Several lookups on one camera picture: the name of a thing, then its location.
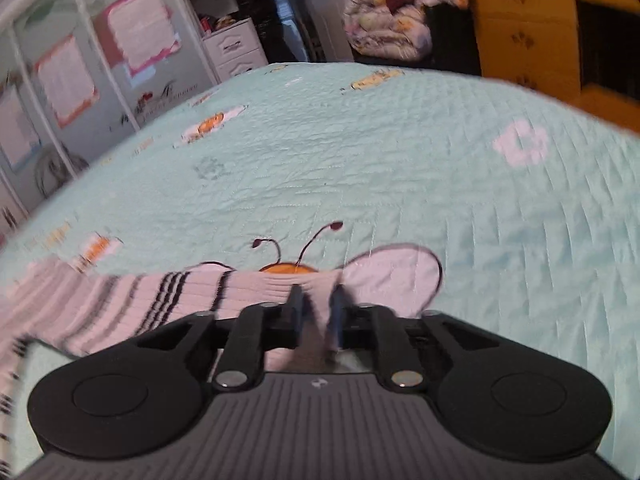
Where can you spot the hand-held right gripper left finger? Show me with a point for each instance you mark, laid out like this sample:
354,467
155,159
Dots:
296,320

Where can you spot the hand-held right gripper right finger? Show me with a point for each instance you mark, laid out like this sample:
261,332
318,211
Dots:
336,320

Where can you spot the pink black striped sweater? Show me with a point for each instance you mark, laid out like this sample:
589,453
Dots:
90,305

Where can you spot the mint bee print bedspread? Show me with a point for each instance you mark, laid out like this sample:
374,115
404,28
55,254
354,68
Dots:
375,170

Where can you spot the white drawer cabinet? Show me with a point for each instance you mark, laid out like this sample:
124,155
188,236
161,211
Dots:
235,50

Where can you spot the floral quilt bundle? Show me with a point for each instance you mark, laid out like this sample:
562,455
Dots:
395,30

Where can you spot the yellow wooden cabinet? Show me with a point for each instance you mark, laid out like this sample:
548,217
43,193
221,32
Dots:
525,25

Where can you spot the sliding door wardrobe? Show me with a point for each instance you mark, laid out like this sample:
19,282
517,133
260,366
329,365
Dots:
75,20

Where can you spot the pink edged wall poster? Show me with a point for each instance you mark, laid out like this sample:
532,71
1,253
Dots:
137,27

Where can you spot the orange edged wall poster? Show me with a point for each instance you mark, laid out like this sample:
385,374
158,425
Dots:
65,80

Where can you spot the blue edged wall poster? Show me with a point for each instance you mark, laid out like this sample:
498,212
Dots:
17,130

